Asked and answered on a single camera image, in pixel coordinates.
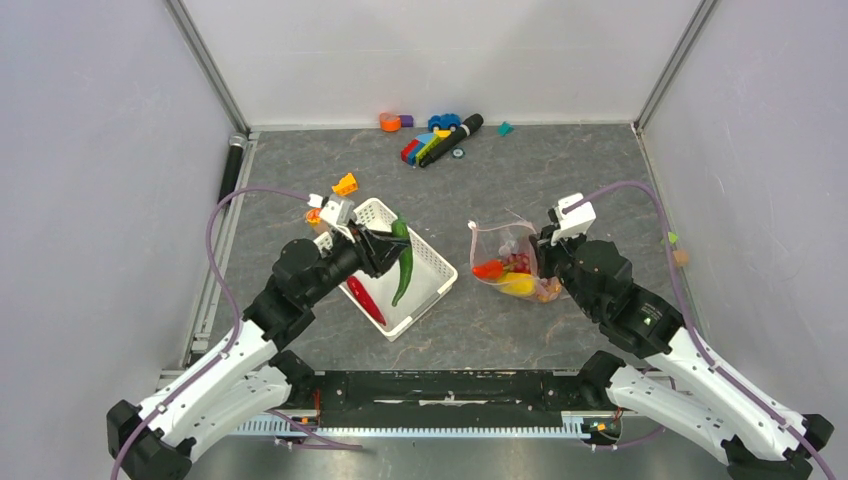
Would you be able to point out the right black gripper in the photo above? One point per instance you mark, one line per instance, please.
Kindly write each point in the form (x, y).
(544, 250)

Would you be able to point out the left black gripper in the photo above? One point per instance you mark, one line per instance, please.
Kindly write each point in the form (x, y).
(377, 253)

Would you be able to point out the green toy chili pepper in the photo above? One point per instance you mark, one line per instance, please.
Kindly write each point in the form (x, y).
(399, 228)

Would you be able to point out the purple toy grape bunch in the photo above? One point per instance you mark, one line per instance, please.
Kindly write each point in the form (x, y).
(518, 263)

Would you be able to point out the yellow toy fruit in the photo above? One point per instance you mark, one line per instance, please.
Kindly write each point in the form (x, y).
(517, 284)

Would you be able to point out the clear zip top bag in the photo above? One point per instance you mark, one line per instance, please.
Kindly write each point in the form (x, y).
(497, 242)

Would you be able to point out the orange toy carrot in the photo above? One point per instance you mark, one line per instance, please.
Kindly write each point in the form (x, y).
(491, 270)

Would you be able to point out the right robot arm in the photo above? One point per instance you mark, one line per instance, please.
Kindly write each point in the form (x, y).
(751, 434)

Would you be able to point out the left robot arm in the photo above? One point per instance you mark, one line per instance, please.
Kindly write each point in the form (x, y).
(250, 370)

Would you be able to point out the red toy chili pepper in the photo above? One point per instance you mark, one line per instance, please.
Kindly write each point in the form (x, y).
(365, 300)

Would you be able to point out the white perforated plastic basket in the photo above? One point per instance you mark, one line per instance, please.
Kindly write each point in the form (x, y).
(433, 276)

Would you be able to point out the orange toy building block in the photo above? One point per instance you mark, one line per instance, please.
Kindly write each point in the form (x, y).
(347, 185)

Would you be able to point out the orange toy peeled tangerine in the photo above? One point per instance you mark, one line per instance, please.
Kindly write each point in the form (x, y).
(312, 217)

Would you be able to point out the multicolour toy block stack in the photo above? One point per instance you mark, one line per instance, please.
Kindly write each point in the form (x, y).
(421, 145)

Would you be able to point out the teal toy block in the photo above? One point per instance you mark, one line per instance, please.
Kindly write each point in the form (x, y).
(505, 129)

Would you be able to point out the blue toy car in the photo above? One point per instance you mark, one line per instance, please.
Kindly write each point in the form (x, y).
(447, 121)

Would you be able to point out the black microphone on table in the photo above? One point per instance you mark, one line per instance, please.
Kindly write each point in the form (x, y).
(466, 129)

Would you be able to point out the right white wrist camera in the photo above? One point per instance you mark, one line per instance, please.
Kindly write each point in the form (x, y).
(569, 221)

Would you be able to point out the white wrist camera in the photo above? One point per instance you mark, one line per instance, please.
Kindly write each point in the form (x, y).
(336, 211)
(569, 221)

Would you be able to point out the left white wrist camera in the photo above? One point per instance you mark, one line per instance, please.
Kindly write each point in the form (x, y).
(336, 211)

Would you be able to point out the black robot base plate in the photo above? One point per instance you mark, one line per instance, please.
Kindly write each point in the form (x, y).
(450, 399)

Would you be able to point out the white slotted cable duct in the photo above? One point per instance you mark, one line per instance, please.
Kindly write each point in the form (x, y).
(267, 425)

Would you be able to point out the black microphone by wall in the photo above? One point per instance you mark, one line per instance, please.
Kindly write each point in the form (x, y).
(237, 144)

